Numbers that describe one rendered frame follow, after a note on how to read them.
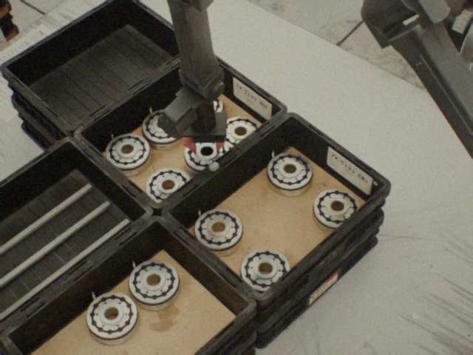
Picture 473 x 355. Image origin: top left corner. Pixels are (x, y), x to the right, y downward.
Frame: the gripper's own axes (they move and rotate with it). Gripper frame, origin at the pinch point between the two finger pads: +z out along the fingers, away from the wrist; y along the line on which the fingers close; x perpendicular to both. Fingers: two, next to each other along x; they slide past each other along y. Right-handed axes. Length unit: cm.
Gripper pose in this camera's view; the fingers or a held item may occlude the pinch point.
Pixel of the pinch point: (206, 149)
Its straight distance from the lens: 179.3
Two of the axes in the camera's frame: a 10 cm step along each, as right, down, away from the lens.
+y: 10.0, -0.2, -0.6
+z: 0.6, 5.9, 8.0
